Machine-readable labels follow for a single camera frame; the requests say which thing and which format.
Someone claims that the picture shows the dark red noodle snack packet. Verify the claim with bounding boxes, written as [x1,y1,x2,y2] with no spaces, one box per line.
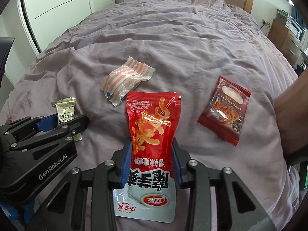
[197,75,252,147]

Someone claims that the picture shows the white printer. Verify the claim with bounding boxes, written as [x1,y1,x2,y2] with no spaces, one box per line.
[275,9,306,40]

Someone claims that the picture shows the wooden dresser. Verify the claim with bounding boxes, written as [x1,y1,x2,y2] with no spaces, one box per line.
[267,19,305,65]

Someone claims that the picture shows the person's left hand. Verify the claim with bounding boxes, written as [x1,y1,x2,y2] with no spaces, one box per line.
[0,196,34,224]

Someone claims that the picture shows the white wardrobe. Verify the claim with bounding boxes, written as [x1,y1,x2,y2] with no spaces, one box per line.
[20,0,116,53]

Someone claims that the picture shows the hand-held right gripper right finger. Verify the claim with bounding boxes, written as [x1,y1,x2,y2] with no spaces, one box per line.
[173,138,277,231]

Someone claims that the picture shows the black chair back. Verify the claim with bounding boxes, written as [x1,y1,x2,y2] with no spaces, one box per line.
[0,37,13,89]

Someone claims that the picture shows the long red white snack packet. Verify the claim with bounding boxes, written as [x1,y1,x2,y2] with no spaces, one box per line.
[113,91,181,223]

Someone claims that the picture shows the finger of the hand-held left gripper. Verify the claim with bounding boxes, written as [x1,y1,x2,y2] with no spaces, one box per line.
[10,115,89,151]
[0,115,58,137]

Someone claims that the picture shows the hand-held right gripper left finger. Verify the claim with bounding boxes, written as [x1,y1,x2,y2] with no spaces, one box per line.
[24,141,133,231]

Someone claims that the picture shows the pink striped candy packet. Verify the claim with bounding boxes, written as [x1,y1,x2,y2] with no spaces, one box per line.
[100,57,154,107]

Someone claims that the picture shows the olive green small packet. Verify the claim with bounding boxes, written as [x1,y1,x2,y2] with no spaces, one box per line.
[51,97,83,142]

